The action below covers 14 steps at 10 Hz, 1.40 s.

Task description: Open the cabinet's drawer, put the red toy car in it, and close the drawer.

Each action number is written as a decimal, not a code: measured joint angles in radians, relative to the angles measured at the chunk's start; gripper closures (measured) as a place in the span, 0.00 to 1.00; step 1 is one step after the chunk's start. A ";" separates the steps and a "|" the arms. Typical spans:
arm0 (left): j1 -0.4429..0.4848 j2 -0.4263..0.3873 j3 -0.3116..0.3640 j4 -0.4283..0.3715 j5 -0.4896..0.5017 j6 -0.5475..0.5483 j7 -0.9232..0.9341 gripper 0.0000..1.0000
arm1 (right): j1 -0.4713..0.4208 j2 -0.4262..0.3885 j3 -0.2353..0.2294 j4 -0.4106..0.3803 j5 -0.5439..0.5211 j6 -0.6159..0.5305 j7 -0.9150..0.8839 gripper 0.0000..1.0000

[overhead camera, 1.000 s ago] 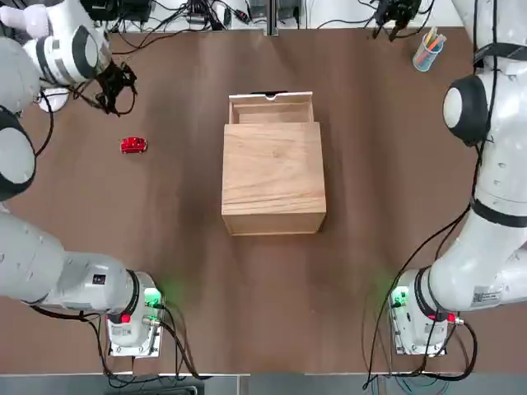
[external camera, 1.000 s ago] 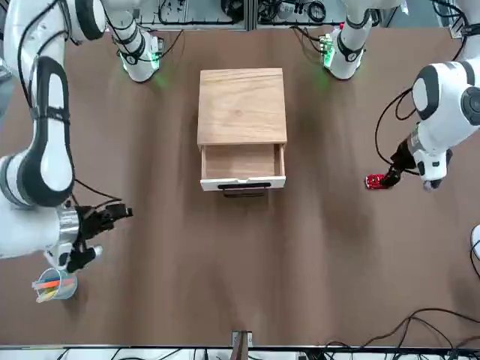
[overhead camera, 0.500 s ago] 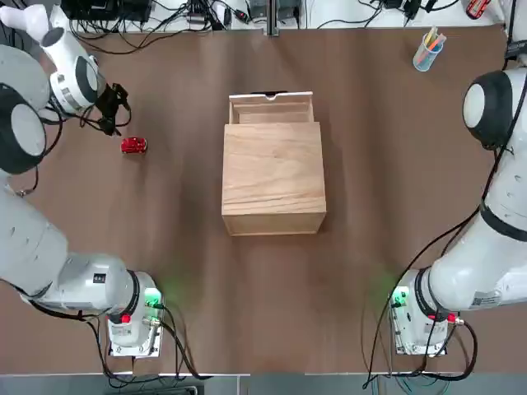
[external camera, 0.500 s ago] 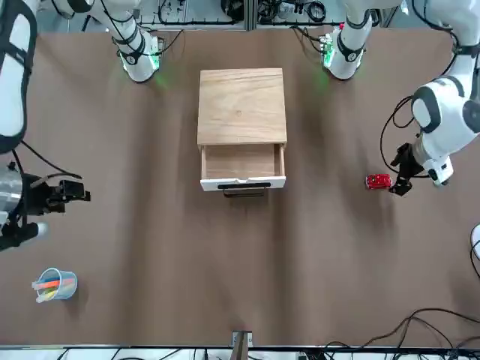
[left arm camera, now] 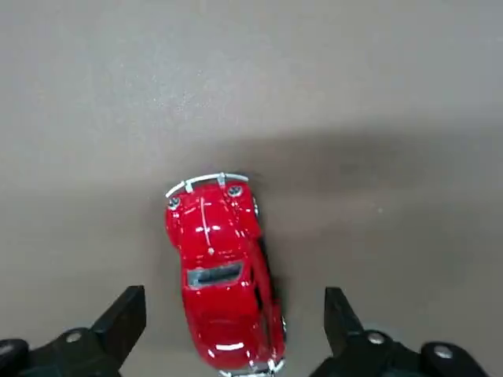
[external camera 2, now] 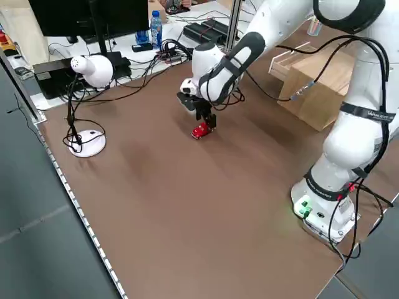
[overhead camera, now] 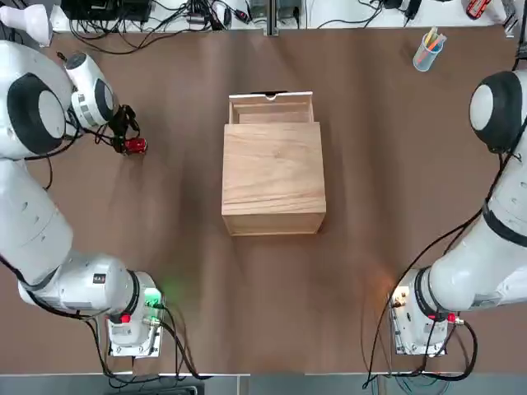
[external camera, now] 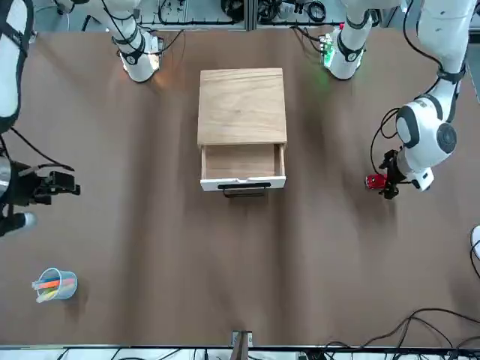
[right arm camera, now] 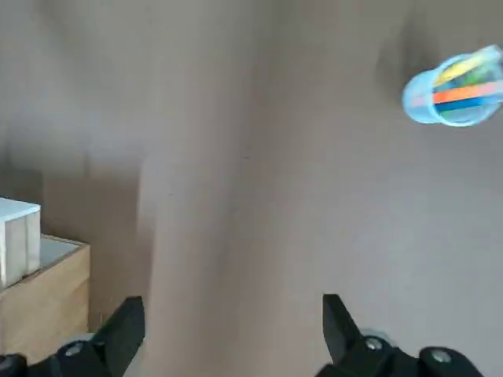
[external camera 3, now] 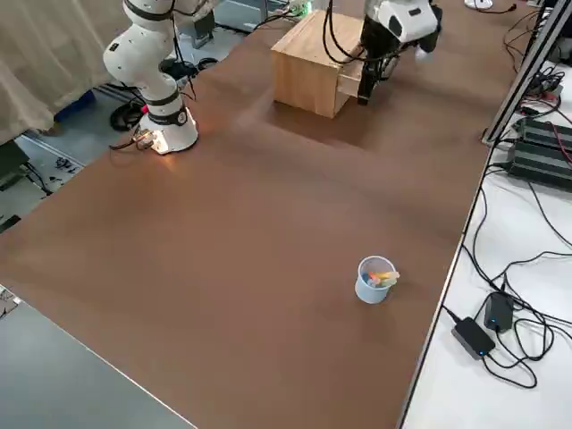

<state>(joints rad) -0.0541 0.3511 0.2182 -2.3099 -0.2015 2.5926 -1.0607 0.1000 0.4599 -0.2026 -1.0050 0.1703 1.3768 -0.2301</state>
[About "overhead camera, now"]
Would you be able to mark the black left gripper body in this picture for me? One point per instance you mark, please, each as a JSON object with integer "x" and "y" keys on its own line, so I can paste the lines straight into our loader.
{"x": 123, "y": 121}

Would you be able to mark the red toy car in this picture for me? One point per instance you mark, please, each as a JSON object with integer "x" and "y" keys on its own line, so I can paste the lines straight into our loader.
{"x": 139, "y": 146}

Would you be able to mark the white-fronted wooden drawer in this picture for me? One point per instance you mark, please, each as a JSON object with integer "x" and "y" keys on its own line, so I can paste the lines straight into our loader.
{"x": 271, "y": 109}

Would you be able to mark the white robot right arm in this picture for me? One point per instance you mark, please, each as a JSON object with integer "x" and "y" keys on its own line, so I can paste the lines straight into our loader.
{"x": 494, "y": 103}

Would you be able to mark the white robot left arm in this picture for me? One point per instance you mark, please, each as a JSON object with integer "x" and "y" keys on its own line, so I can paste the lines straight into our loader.
{"x": 33, "y": 214}

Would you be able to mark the wooden cabinet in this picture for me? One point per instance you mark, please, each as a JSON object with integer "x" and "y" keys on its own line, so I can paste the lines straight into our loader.
{"x": 273, "y": 177}

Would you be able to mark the black electronics box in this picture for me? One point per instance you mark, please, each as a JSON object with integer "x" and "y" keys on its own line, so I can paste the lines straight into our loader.
{"x": 103, "y": 8}

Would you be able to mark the white rounded plastic object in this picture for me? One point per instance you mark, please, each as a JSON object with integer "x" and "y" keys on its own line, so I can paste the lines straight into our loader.
{"x": 29, "y": 22}

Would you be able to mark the translucent blue cup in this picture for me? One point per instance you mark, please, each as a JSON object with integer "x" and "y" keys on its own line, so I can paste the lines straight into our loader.
{"x": 424, "y": 61}

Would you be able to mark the black power adapter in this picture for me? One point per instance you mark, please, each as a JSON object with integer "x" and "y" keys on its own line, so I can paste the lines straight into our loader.
{"x": 413, "y": 10}

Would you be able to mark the orange highlighter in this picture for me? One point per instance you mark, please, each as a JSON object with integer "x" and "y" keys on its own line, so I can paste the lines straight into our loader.
{"x": 435, "y": 46}

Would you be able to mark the red and black tool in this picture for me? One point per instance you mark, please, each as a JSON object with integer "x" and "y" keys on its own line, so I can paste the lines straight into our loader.
{"x": 477, "y": 8}

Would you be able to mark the aluminium frame post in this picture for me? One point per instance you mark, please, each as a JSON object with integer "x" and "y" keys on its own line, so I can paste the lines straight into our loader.
{"x": 272, "y": 16}

